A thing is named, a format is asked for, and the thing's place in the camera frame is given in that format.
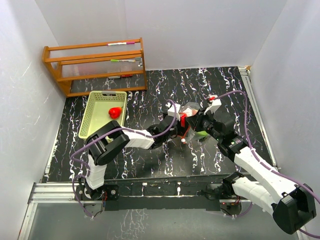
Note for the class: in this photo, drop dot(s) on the green white marker pen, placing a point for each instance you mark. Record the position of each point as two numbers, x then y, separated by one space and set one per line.
123 60

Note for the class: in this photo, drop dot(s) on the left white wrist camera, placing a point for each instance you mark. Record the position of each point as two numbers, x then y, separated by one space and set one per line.
174 111

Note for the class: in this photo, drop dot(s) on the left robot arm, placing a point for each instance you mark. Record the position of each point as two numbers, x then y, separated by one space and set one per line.
108 141

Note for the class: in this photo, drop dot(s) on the green fake leaf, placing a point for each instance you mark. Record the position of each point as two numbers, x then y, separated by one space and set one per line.
201 134

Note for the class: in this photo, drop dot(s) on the red fake wax apple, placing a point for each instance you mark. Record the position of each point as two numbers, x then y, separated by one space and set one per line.
115 112

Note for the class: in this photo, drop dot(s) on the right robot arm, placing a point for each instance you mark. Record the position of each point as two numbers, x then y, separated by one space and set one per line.
291 205

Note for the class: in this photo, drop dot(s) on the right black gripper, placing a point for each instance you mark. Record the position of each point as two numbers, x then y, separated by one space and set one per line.
196 120

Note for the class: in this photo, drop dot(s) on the pale green plastic basket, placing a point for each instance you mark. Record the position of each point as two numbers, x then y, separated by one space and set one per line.
96 113

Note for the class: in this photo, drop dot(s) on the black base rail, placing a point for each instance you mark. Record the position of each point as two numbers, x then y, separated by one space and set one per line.
171 193

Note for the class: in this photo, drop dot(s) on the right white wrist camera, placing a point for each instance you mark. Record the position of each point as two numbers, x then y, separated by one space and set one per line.
214 104

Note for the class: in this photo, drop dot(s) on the clear zip top bag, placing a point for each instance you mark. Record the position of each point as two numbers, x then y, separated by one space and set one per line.
189 133

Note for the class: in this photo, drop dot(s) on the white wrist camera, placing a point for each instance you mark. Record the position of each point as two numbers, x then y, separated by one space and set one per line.
214 104
174 111

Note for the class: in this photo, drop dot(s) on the aluminium frame rail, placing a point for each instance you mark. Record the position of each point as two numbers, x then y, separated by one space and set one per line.
53 214

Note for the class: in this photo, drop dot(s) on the pink white marker pen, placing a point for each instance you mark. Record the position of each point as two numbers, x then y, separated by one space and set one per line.
121 43

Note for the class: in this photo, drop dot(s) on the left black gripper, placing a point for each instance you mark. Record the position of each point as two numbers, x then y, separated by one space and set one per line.
181 130

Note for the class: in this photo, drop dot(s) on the wooden shelf rack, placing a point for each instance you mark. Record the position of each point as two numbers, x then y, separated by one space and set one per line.
70 63

